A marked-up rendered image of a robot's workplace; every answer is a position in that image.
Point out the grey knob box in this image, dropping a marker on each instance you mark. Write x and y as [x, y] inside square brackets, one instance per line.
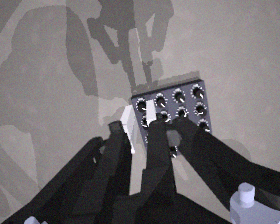
[190, 103]

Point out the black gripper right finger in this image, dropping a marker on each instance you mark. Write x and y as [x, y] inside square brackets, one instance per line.
[250, 192]

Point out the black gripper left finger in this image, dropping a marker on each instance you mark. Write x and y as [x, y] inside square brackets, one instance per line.
[112, 176]

